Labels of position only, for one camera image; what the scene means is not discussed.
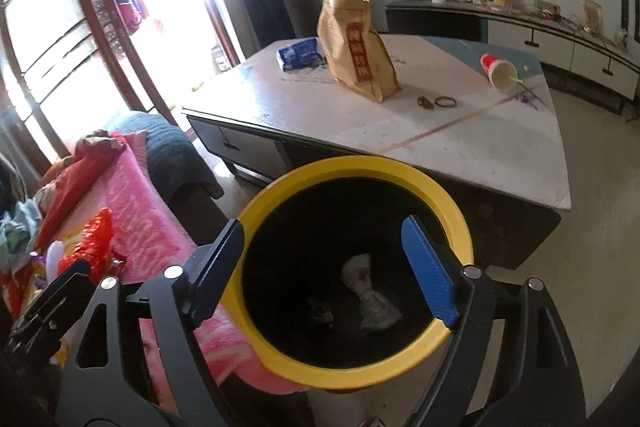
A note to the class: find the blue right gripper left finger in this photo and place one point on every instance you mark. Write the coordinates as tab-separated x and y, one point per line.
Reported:
209	270

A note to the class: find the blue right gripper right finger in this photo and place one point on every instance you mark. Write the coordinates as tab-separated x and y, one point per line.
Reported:
434	278

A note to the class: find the white crumpled trash in bin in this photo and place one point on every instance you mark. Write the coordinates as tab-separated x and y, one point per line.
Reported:
376	311

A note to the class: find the yellow rimmed trash bin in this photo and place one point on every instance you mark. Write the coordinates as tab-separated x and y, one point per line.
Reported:
287	294

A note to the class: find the pink patterned blanket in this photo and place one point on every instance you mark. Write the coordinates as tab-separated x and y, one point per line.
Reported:
149	235

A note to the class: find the red crinkled wrapper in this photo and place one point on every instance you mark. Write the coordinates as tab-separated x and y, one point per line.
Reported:
96	248

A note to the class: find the light blue cloth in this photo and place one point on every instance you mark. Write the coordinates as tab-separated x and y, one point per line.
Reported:
19	230

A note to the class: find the dark blue quilted cushion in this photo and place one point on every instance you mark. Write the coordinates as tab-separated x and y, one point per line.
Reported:
173	161

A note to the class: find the white coffee table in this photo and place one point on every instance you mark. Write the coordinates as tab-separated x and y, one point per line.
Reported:
499	155

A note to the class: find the red garment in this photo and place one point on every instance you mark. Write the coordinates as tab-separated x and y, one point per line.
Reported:
68	181

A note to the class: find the small brown trinket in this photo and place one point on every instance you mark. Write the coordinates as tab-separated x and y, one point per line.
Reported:
424	102

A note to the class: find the red white paper cup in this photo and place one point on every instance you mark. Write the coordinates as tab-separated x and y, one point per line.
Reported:
501	74

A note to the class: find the brown paper bag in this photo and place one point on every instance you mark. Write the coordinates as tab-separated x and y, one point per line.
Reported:
355	53

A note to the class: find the blue snack packet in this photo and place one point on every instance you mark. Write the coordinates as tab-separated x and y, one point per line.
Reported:
300	55

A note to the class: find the white black tv cabinet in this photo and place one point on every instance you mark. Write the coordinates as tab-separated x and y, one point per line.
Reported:
560	45

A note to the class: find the brown framed glass door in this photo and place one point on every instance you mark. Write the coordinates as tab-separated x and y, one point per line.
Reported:
70	65

